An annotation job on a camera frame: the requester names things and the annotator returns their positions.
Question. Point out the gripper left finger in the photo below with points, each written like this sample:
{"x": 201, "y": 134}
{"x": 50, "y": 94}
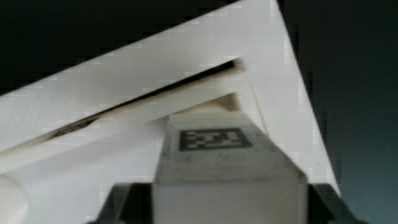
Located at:
{"x": 128, "y": 205}

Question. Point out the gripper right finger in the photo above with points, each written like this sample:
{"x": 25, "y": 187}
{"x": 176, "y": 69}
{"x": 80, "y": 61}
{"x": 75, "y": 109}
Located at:
{"x": 327, "y": 209}

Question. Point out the white table leg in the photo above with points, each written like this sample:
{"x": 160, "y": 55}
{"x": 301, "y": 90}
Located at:
{"x": 228, "y": 180}

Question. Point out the white square table top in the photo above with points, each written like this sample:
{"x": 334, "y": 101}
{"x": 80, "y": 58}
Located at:
{"x": 54, "y": 187}

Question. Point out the white U-shaped obstacle fence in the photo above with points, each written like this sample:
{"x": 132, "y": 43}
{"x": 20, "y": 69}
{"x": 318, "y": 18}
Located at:
{"x": 219, "y": 56}

